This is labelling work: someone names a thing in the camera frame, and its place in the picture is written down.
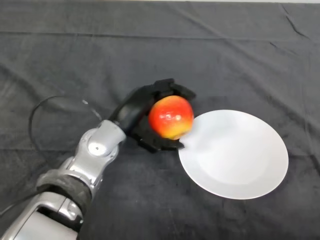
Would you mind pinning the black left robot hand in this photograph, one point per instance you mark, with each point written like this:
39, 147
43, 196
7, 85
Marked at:
136, 107

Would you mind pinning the red and yellow apple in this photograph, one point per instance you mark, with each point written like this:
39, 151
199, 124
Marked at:
170, 117

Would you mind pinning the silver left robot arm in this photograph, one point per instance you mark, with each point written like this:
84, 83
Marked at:
75, 175

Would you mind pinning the white round plate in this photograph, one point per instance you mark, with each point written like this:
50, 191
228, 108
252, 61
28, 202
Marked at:
237, 160

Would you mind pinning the black cloth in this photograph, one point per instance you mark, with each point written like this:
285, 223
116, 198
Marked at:
225, 50

